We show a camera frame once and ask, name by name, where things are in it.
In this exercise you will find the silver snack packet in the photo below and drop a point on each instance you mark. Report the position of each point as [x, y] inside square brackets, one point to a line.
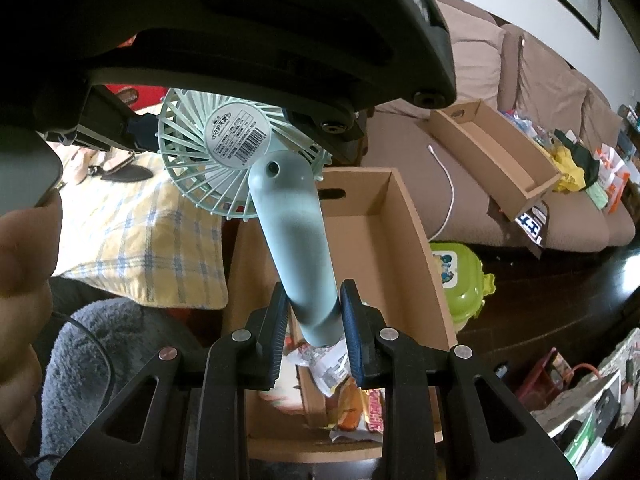
[329, 366]

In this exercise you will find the person's left hand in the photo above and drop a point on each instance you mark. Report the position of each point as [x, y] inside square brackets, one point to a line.
[29, 253]

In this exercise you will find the mint green handheld fan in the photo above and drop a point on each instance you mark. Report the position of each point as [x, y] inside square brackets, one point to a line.
[242, 159]

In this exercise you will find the beige sofa pillow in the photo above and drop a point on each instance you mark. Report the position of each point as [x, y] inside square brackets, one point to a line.
[549, 94]
[476, 43]

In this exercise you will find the cardboard tray on sofa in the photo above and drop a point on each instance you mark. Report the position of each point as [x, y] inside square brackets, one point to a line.
[511, 168]

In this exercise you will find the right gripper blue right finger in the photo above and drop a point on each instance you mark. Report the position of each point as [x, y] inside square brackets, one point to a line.
[362, 325]

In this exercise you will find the orange yellow chip bag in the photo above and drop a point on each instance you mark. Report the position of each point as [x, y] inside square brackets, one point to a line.
[357, 414]

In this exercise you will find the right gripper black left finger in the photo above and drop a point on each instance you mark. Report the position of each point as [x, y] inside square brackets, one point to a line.
[271, 338]

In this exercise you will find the brown sofa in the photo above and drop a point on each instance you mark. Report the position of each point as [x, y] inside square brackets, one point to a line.
[583, 213]

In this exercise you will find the green cartoon lunchbox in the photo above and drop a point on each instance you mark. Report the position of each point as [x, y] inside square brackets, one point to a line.
[464, 281]

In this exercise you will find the brown wooden folding fan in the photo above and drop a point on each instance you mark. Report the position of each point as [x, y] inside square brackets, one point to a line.
[314, 401]

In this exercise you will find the yellow plaid tablecloth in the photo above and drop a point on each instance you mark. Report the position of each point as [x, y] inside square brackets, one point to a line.
[143, 241]

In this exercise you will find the wooden foot-shaped tag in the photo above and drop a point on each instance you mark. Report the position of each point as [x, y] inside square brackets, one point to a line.
[117, 159]

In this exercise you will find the large cardboard box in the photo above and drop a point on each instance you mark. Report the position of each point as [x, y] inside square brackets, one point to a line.
[396, 322]

